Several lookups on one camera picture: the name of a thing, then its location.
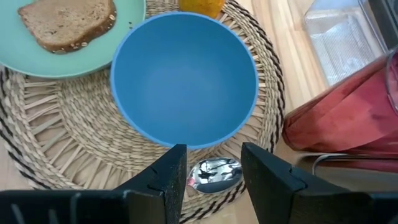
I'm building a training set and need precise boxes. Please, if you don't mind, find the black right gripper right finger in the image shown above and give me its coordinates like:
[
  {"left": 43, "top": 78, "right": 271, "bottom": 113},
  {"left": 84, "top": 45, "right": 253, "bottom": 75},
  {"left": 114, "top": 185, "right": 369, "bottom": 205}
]
[{"left": 241, "top": 142, "right": 307, "bottom": 224}]

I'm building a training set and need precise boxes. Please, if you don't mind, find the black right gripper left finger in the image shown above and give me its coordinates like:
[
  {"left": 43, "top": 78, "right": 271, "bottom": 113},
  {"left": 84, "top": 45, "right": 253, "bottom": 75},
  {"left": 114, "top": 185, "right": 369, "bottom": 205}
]
[{"left": 113, "top": 144, "right": 187, "bottom": 224}]

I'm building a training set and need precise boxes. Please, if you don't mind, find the blue bowl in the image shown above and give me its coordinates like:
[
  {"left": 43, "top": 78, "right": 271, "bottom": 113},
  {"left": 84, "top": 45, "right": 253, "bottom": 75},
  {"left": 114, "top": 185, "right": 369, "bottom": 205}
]
[{"left": 109, "top": 11, "right": 260, "bottom": 150}]

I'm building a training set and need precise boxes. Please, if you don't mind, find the light green plate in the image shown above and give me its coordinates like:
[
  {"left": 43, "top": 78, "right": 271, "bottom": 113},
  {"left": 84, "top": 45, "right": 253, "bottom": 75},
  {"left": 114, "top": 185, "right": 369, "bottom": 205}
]
[{"left": 0, "top": 0, "right": 147, "bottom": 78}]

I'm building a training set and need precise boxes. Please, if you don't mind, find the round orange fruit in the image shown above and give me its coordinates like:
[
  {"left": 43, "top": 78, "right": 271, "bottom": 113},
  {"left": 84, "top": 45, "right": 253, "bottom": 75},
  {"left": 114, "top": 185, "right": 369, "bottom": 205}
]
[{"left": 178, "top": 0, "right": 225, "bottom": 19}]

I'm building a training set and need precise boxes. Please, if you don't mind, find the brown bread slice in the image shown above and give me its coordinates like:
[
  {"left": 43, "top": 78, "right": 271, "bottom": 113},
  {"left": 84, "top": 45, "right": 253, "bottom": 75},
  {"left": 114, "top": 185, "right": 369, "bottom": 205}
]
[{"left": 17, "top": 0, "right": 118, "bottom": 54}]

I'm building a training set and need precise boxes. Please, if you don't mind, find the translucent red plastic cup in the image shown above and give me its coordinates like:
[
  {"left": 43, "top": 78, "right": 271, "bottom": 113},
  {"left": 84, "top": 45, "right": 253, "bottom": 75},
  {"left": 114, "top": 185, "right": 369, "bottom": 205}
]
[{"left": 282, "top": 46, "right": 398, "bottom": 174}]

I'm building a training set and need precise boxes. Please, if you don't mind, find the round woven straw placemat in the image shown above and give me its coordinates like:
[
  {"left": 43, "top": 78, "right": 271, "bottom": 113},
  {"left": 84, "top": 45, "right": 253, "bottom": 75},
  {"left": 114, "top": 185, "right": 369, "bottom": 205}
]
[{"left": 0, "top": 0, "right": 286, "bottom": 224}]

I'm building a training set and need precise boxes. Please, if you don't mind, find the clear plastic container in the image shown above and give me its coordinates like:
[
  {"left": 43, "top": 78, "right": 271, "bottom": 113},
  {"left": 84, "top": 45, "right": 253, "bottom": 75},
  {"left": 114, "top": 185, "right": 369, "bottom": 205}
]
[{"left": 303, "top": 0, "right": 389, "bottom": 88}]

